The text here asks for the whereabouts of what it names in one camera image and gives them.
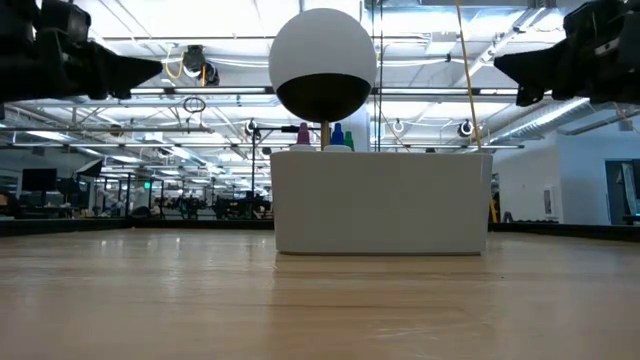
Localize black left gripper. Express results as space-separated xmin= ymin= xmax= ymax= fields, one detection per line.
xmin=0 ymin=0 xmax=164 ymax=105

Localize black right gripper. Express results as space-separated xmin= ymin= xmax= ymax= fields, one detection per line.
xmin=493 ymin=0 xmax=640 ymax=108

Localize large purple food coloring bottle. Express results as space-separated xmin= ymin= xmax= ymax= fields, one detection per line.
xmin=289 ymin=122 xmax=318 ymax=153

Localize grey plastic tray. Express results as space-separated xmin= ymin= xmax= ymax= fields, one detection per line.
xmin=269 ymin=148 xmax=494 ymax=257

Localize large blue food coloring bottle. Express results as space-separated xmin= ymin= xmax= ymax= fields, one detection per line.
xmin=322 ymin=122 xmax=353 ymax=153

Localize white globe table lamp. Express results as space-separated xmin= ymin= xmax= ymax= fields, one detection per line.
xmin=268 ymin=7 xmax=379 ymax=151

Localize yellow hanging cable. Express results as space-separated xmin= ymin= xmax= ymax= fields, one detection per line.
xmin=454 ymin=0 xmax=499 ymax=224

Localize hanging black cable loop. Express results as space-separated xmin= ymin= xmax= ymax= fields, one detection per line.
xmin=182 ymin=95 xmax=207 ymax=114

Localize black wall screen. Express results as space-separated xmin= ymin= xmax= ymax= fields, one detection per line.
xmin=20 ymin=168 xmax=59 ymax=194

